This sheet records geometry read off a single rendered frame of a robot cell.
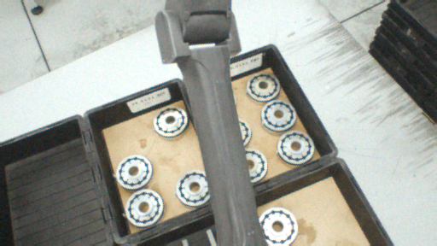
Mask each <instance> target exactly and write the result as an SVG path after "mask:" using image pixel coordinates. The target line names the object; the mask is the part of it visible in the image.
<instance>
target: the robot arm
mask: <svg viewBox="0 0 437 246"><path fill-rule="evenodd" d="M154 29H155V32H156V37H157V40H158V46H159V50H160V56H161V63H162V64H173V63H177V66H178V68H179V69H180V72H181V74H182V75H183V78H184V83H185V85H186V87H187V90H188V95H189V100H190V104H191V107H192V114H193V117H194V122H195V130H196V134H197V137H198V141H199V145H200V152H201V158H202V160H203V168H204V172H205V175H206V178H207V188H208V191H209V195H210V198H211V202H212V209H213V214H214V218H215V226H216V232H217V241H218V246H269V244H268V242H267V241H266V240H265V234H264V233H263V231H262V229H261V224H260V221H259V216H258V210H257V207H256V202H255V199H254V192H253V186H252V183H251V179H250V172H249V168H248V162H247V155H246V151H245V149H244V144H243V141H242V131H241V127H240V124H239V117H238V113H237V110H236V104H235V97H234V93H233V90H232V85H231V80H230V58H231V57H233V56H236V55H239V53H240V52H241V51H242V46H241V42H240V39H239V35H238V28H237V24H236V17H235V14H234V13H233V11H232V10H231V0H166V2H165V8H164V10H158V12H157V14H156V15H155V18H154ZM200 44H215V45H214V46H212V47H196V48H193V49H189V46H191V45H200Z"/></svg>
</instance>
